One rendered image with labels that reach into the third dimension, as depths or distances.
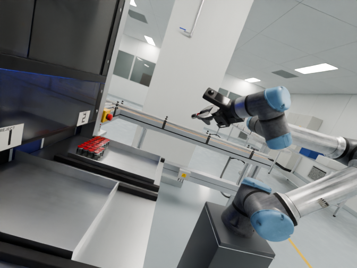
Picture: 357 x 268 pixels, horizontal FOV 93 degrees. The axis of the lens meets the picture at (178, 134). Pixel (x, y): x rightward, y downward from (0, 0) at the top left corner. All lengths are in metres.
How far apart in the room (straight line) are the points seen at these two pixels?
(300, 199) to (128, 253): 0.55
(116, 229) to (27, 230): 0.18
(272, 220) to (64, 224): 0.59
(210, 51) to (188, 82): 0.44
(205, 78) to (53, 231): 2.07
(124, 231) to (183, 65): 2.00
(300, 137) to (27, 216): 0.86
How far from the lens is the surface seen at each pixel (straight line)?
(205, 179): 1.90
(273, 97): 0.56
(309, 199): 0.74
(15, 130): 0.58
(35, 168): 0.72
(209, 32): 2.37
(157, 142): 2.35
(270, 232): 0.71
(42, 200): 0.59
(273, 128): 0.59
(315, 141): 0.83
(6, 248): 0.47
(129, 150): 0.94
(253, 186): 0.79
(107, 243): 0.50
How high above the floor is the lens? 1.25
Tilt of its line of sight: 13 degrees down
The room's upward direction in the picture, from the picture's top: 20 degrees clockwise
